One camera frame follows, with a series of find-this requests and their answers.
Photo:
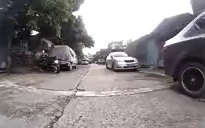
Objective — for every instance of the white distant car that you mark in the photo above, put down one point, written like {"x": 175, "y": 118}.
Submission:
{"x": 84, "y": 61}

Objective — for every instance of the silver car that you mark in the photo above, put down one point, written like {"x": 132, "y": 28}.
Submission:
{"x": 121, "y": 61}

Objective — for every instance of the grey concrete road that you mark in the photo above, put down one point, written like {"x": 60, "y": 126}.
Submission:
{"x": 103, "y": 103}

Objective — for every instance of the covered grey vehicle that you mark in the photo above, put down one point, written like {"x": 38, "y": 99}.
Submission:
{"x": 64, "y": 56}

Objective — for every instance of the black motorcycle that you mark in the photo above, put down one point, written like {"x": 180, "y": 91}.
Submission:
{"x": 48, "y": 63}

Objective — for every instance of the dark shed building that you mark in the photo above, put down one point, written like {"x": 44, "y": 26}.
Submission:
{"x": 160, "y": 43}

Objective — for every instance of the large green tree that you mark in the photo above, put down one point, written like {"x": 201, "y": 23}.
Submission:
{"x": 53, "y": 23}

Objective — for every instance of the dark car with black wheel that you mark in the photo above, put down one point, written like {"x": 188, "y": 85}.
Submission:
{"x": 193, "y": 60}

